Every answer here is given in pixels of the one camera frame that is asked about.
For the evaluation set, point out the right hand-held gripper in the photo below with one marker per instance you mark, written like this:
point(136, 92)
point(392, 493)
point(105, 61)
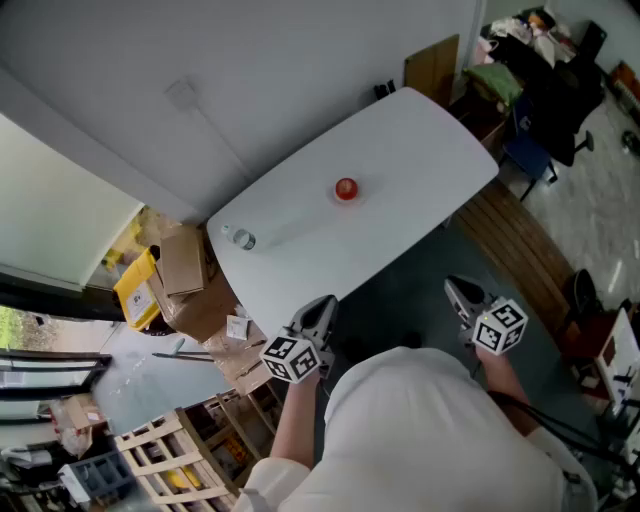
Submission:
point(500, 325)

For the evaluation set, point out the blue chair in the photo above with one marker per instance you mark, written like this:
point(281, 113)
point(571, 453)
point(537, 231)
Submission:
point(527, 147)

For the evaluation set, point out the green cushion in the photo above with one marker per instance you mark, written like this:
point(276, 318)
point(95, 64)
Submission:
point(492, 82)

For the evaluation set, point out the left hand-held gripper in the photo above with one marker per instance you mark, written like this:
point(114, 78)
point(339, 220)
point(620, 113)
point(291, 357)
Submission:
point(292, 357)

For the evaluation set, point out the red apple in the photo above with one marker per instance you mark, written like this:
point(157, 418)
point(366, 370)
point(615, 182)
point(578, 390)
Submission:
point(346, 188)

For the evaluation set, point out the small brown cardboard box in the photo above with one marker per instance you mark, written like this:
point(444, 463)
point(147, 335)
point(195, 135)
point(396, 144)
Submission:
point(182, 262)

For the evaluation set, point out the flattened brown cardboard sheet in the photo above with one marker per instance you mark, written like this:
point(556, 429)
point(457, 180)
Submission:
point(245, 357)

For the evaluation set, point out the large brown cardboard box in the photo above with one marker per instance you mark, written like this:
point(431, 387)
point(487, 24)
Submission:
point(202, 312)

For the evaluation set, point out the light wooden slatted crate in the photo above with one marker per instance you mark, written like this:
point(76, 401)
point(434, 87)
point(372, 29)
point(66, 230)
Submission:
point(170, 467)

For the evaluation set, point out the yellow plastic bin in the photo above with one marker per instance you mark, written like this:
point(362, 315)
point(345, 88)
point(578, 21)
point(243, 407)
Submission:
point(134, 296)

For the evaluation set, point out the brown wooden board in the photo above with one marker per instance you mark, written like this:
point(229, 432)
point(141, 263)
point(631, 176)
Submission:
point(432, 67)

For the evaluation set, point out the person's white shirt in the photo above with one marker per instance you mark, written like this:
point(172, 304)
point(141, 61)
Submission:
point(425, 430)

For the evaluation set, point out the person's right forearm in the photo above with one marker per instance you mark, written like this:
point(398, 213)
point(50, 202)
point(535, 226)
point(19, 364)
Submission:
point(501, 385)

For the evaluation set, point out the white cabinet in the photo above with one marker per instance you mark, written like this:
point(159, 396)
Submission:
point(624, 352)

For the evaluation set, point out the brown wooden slatted platform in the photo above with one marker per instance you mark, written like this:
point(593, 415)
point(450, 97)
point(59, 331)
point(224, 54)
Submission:
point(515, 245)

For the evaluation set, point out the grey plastic crate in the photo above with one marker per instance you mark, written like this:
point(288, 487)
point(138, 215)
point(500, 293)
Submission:
point(97, 475)

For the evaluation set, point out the clear plastic water bottle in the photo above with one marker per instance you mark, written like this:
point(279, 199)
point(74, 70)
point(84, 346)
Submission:
point(240, 238)

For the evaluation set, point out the black office chair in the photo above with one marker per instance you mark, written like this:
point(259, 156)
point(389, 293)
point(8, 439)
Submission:
point(575, 110)

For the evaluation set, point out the pile of bags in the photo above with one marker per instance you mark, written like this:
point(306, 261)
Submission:
point(530, 30)

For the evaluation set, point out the person's left forearm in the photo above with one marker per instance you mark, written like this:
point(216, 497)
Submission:
point(296, 415)

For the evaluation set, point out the long grey pole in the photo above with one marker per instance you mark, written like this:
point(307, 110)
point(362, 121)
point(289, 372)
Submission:
point(185, 355)

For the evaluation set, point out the small white packet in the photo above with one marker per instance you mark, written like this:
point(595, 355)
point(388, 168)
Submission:
point(236, 327)

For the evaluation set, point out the black window frame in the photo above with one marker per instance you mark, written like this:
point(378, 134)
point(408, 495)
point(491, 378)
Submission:
point(50, 361)

